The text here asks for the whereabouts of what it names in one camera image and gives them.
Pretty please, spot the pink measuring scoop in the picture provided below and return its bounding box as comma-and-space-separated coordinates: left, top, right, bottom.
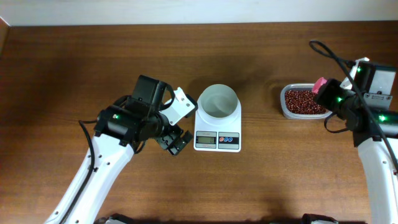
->
312, 77, 327, 94

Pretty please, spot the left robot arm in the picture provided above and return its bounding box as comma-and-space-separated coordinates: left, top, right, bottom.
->
46, 75, 198, 223

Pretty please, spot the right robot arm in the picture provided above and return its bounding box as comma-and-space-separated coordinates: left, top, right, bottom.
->
312, 59, 397, 223

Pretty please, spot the white digital kitchen scale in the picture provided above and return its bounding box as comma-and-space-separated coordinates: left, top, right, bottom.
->
193, 101, 242, 153

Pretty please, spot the clear plastic bean container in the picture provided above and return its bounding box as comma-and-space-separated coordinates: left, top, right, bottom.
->
280, 83, 331, 119

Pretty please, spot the red adzuki beans pile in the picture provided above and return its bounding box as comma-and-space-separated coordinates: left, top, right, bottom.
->
284, 90, 327, 114

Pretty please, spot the white round bowl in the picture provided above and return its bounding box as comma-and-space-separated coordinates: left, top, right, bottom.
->
198, 84, 239, 118

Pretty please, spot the right black cable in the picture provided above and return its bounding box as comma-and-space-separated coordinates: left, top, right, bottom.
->
308, 39, 398, 175

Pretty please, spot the black cable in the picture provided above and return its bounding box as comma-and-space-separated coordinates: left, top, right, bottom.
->
308, 39, 398, 175
58, 119, 98, 224

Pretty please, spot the left black cable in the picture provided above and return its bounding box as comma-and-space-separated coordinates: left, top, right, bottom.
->
58, 119, 98, 224

